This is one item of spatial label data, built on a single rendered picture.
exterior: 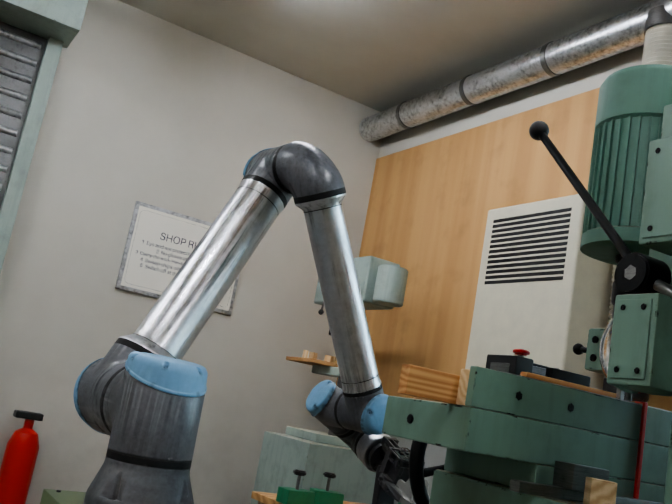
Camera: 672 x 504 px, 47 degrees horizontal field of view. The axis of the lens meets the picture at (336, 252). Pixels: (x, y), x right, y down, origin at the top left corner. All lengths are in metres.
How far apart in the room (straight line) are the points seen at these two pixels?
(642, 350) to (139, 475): 0.83
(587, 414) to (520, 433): 0.13
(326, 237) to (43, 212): 2.49
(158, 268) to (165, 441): 2.73
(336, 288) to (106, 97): 2.67
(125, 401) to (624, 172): 0.92
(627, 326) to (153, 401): 0.78
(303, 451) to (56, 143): 1.91
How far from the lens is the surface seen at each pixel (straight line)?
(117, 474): 1.40
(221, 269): 1.64
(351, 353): 1.70
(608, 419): 1.25
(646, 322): 1.06
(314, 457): 3.42
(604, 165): 1.36
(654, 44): 3.24
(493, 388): 1.09
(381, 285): 3.47
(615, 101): 1.39
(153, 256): 4.07
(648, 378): 1.04
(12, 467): 3.81
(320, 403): 1.82
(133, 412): 1.40
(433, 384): 1.07
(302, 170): 1.65
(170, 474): 1.40
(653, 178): 1.13
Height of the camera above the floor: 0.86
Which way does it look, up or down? 11 degrees up
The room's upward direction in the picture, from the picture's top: 11 degrees clockwise
